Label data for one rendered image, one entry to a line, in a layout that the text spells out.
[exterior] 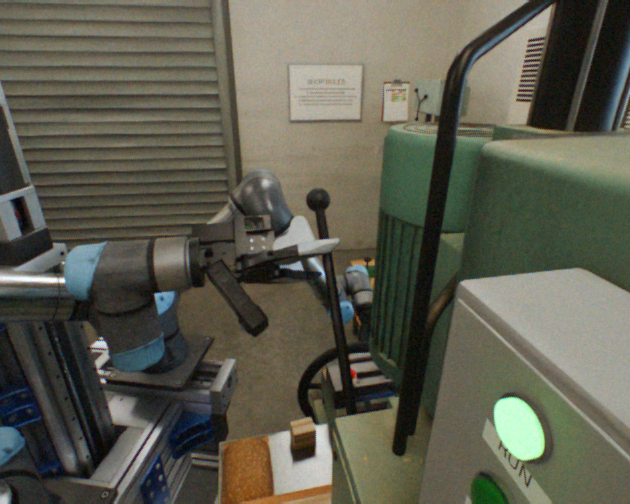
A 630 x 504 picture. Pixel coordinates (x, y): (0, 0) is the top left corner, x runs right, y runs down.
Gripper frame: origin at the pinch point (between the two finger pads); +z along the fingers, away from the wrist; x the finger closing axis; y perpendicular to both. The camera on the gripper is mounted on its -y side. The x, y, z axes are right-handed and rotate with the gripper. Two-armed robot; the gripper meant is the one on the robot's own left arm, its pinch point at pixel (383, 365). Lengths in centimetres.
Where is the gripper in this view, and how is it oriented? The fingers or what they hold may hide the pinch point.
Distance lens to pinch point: 114.2
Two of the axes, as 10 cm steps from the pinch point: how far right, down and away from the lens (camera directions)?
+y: -0.6, 6.1, 7.9
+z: 1.5, 7.9, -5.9
